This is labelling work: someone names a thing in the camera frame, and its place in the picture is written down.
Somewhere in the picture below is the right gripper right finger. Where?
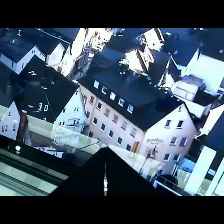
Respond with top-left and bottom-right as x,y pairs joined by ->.
105,146 -> 178,197

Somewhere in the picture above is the silver frame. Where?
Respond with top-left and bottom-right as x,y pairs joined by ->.
0,159 -> 62,197

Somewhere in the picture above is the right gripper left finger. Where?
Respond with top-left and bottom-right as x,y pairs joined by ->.
49,146 -> 107,197

